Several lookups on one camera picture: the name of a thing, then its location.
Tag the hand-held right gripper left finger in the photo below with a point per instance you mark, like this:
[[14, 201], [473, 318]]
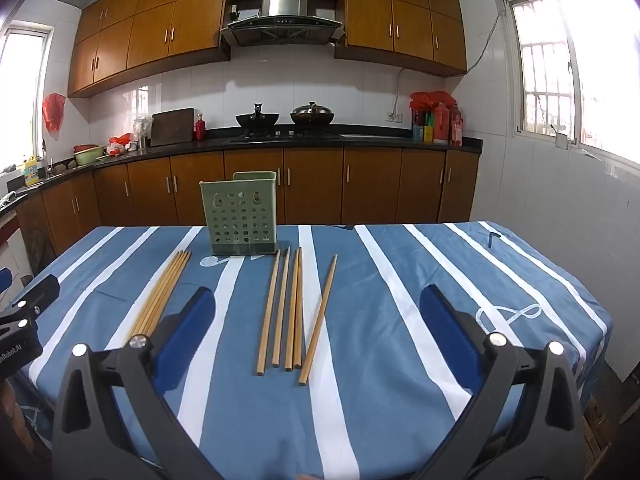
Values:
[[187, 332]]

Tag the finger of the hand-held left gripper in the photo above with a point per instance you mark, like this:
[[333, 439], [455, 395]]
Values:
[[42, 291]]

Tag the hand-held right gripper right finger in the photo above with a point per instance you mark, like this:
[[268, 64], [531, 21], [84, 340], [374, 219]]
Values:
[[445, 332]]

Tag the wooden chopstick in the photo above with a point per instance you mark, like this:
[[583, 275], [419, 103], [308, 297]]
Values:
[[164, 293], [269, 312], [319, 320], [169, 293], [155, 294], [281, 306], [159, 294], [292, 310]]

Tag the chopstick pair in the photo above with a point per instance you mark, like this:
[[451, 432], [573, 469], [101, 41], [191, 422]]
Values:
[[299, 307]]

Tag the green perforated utensil holder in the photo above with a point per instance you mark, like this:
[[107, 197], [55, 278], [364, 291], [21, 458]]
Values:
[[237, 220]]

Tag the blue striped tablecloth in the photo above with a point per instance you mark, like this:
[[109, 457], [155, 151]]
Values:
[[390, 360]]

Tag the black hex key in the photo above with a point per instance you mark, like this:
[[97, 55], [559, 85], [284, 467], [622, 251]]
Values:
[[492, 242]]

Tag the yellow dish soap bottle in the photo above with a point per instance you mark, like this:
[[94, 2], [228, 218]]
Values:
[[31, 172]]

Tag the green basin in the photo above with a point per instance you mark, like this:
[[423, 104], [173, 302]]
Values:
[[89, 156]]

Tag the wooden lower cabinets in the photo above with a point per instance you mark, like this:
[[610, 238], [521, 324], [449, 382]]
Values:
[[370, 185]]

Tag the wooden cabinets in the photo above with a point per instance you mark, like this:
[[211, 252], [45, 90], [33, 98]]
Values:
[[150, 30], [400, 15], [370, 185]]

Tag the red and white bag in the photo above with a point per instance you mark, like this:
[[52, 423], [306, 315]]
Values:
[[120, 144]]

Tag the hanging red plastic bag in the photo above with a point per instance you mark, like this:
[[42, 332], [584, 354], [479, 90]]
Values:
[[53, 112]]

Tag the clear plastic container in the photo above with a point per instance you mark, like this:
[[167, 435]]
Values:
[[142, 132]]

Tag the narrow window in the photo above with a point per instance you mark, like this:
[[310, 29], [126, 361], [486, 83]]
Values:
[[22, 95]]

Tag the small red bottle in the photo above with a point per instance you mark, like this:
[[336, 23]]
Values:
[[201, 130]]

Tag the red sauce bottle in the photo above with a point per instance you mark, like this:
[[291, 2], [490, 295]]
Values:
[[456, 127], [441, 125]]

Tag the dark wooden cutting board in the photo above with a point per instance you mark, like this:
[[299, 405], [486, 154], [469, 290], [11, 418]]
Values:
[[172, 127]]

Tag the black kitchen countertop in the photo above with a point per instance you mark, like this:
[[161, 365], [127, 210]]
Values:
[[375, 139]]

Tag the black gas stove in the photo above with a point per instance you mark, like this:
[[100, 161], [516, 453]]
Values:
[[300, 136]]

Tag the red plastic bag over bottles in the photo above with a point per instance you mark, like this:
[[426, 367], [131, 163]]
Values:
[[430, 99]]

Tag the black wok with lid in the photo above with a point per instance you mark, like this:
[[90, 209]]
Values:
[[312, 116]]

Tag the wooden upper cabinets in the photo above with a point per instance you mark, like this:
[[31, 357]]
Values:
[[150, 30], [400, 15]]

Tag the wide barred window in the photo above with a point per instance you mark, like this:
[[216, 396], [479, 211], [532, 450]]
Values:
[[550, 60]]

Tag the steel range hood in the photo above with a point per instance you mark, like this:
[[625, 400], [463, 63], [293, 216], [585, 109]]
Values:
[[282, 5]]

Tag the white wall socket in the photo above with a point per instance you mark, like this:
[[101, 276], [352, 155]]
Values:
[[394, 116]]

